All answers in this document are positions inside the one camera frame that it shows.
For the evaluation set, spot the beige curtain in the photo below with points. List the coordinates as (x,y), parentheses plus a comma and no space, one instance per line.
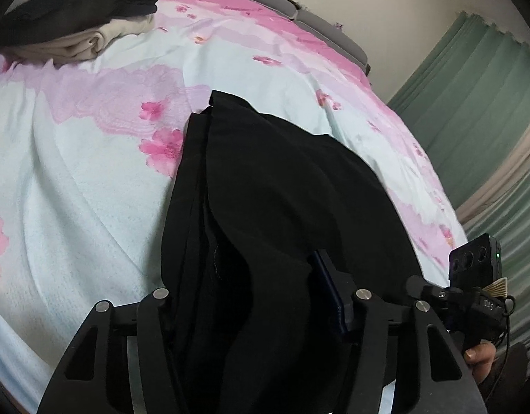
(506,172)

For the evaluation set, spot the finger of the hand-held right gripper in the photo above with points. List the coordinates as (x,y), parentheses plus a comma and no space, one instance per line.
(426,290)

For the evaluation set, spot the person's right hand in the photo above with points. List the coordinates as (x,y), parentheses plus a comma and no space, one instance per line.
(480,356)

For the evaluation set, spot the folded black garment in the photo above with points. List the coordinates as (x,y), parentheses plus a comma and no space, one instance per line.
(75,8)

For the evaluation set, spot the black pants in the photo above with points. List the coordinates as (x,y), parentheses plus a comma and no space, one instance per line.
(269,202)

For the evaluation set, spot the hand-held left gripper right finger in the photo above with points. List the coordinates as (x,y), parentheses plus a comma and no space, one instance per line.
(329,289)

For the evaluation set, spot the folded beige garment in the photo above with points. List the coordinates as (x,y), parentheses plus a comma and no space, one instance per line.
(83,43)

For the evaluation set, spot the floral pink blue duvet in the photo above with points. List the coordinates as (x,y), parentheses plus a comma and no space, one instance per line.
(96,181)

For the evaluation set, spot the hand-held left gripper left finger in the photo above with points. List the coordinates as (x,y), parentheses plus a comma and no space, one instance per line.
(154,310)

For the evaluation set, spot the pale green sheer curtain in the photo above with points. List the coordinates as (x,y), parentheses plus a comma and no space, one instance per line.
(519,233)

